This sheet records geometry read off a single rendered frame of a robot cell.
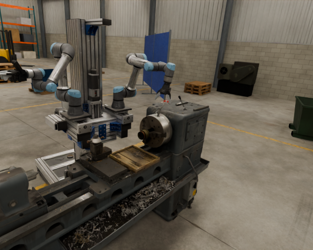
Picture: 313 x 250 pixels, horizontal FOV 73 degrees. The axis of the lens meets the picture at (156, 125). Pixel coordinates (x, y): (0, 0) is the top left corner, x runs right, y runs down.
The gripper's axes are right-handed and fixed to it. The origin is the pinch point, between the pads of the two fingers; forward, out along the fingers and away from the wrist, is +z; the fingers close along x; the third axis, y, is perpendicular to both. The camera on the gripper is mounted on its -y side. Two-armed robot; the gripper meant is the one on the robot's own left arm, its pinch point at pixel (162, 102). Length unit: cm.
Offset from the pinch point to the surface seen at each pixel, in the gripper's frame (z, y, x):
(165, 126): 17.5, -8.1, -10.3
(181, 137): 28.0, 2.3, -25.8
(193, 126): 22.2, 22.0, -31.6
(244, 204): 122, 64, -122
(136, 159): 47, -31, 3
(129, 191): 62, -53, -4
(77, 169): 48, -69, 36
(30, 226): 47, -120, 26
